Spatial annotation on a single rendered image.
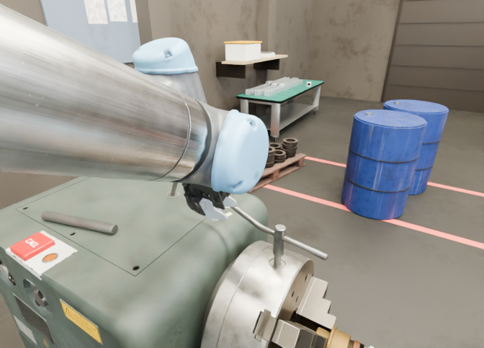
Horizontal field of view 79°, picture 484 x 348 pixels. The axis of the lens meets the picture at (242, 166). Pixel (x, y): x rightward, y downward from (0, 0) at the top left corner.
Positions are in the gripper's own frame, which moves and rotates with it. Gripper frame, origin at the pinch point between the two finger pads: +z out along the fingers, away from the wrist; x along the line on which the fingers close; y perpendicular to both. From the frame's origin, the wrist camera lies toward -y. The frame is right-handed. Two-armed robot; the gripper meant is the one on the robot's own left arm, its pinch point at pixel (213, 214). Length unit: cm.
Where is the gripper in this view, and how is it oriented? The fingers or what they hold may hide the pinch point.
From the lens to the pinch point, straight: 62.6
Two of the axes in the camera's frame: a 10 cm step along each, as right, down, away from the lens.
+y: 8.6, 2.1, -4.7
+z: 1.8, 7.3, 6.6
